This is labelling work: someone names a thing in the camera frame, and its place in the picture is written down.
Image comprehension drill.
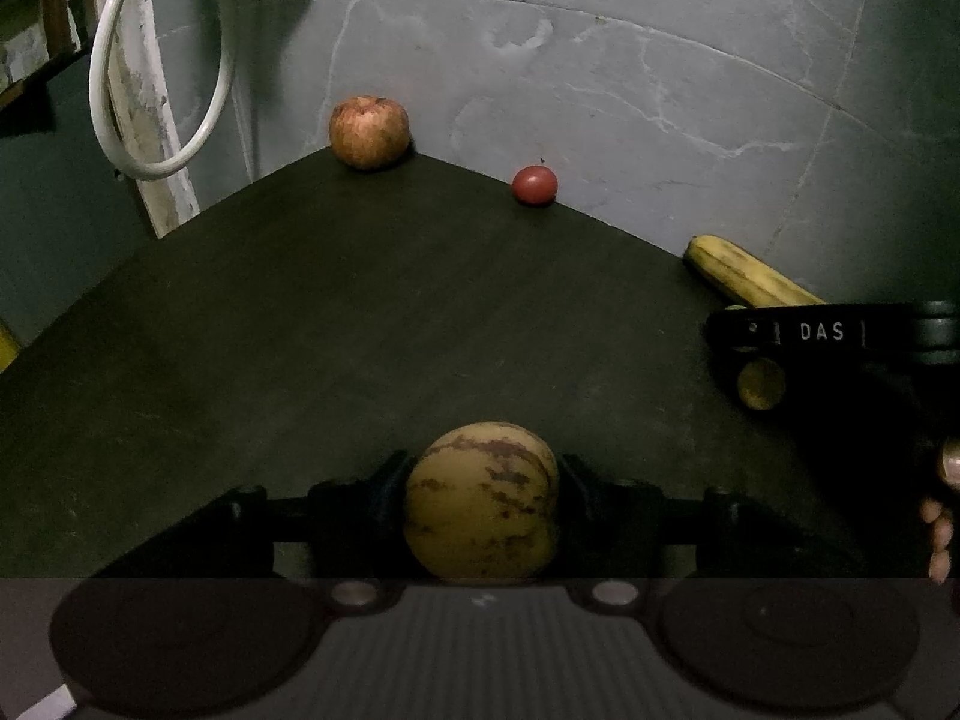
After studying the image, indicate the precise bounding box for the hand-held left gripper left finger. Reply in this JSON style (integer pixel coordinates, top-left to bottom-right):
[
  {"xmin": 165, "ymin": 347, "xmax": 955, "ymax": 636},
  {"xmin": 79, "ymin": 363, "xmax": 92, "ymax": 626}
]
[{"xmin": 90, "ymin": 450, "xmax": 422, "ymax": 614}]

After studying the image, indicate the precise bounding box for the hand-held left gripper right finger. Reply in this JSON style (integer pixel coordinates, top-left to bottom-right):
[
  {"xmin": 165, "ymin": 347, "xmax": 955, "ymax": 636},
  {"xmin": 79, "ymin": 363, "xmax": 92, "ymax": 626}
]
[{"xmin": 557, "ymin": 453, "xmax": 865, "ymax": 611}]

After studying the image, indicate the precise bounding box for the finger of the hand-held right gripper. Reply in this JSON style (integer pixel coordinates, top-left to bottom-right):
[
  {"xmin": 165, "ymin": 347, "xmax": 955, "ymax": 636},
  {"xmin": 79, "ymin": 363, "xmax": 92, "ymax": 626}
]
[{"xmin": 703, "ymin": 301, "xmax": 960, "ymax": 367}]

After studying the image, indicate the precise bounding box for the small brown round fruit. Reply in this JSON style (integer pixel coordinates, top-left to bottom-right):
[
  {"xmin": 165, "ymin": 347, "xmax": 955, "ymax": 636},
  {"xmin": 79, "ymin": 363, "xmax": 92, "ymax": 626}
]
[{"xmin": 736, "ymin": 358, "xmax": 787, "ymax": 411}]

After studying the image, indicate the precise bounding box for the yellow banana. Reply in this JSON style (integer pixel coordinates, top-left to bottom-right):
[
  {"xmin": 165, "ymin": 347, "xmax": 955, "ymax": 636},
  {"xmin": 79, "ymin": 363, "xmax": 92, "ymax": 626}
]
[{"xmin": 684, "ymin": 235, "xmax": 826, "ymax": 308}]

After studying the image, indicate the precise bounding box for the yellowish dark-striped melon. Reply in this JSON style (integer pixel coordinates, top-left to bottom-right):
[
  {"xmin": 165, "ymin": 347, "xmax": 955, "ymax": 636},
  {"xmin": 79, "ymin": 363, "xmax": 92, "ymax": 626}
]
[{"xmin": 403, "ymin": 421, "xmax": 562, "ymax": 584}]

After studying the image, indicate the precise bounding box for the small red tomato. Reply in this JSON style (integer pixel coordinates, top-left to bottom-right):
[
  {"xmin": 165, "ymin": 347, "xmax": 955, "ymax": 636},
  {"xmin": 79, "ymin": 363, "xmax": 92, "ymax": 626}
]
[{"xmin": 512, "ymin": 165, "xmax": 559, "ymax": 206}]

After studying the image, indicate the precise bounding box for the person's right hand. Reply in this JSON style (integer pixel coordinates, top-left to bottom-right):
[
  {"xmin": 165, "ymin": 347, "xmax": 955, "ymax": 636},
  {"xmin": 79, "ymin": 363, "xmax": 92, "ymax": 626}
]
[{"xmin": 919, "ymin": 437, "xmax": 960, "ymax": 586}]

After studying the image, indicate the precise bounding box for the red-brown apple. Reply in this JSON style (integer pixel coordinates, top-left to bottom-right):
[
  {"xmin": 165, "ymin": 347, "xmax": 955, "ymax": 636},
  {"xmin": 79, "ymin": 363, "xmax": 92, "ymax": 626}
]
[{"xmin": 328, "ymin": 95, "xmax": 412, "ymax": 170}]

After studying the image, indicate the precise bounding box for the wooden shelf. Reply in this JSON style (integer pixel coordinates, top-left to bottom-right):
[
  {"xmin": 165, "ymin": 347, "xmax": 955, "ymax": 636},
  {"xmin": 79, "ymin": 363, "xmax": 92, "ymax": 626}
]
[{"xmin": 0, "ymin": 0, "xmax": 95, "ymax": 136}]

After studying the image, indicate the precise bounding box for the white cable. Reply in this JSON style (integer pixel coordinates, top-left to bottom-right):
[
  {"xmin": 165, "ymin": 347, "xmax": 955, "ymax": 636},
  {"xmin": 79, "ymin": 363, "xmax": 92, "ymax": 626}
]
[{"xmin": 88, "ymin": 0, "xmax": 235, "ymax": 181}]

